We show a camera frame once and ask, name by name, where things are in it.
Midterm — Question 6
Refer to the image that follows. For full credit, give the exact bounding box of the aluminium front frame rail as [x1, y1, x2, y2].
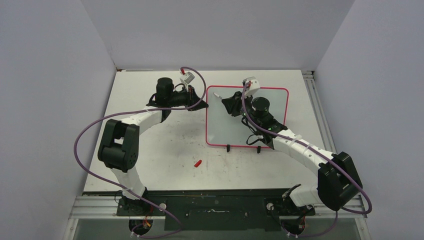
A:
[68, 195, 368, 220]

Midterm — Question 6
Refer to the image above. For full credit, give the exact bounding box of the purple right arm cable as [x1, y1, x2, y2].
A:
[240, 82, 373, 240]

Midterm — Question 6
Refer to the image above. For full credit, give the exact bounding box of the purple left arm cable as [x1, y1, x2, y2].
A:
[73, 66, 208, 240]

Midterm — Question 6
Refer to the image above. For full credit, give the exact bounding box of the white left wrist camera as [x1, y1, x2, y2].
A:
[179, 68, 195, 88]

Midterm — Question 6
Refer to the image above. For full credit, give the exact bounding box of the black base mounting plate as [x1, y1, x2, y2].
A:
[116, 188, 316, 232]

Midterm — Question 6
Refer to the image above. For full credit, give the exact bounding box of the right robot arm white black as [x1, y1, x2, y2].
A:
[221, 91, 363, 214]

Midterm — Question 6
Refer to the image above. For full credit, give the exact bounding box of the pink framed whiteboard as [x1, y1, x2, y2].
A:
[205, 85, 289, 148]

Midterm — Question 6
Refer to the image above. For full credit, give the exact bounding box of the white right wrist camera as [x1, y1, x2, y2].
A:
[242, 76, 261, 98]

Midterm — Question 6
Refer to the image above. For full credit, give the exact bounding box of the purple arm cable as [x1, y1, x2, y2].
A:
[240, 82, 373, 240]
[73, 66, 208, 240]

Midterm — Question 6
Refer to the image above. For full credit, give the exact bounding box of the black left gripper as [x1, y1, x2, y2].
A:
[167, 85, 208, 112]

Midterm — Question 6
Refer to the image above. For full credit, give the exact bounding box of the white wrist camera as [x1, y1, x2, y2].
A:
[242, 76, 261, 98]
[179, 68, 195, 88]

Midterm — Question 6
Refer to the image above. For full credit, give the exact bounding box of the aluminium right side rail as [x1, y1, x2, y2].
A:
[301, 70, 338, 153]

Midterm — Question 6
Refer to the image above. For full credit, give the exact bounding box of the red marker cap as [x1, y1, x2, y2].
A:
[194, 159, 203, 168]

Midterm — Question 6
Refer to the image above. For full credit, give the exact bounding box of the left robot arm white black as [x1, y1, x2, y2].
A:
[97, 72, 208, 216]

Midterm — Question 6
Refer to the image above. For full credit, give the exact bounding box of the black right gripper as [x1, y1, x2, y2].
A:
[222, 90, 260, 130]

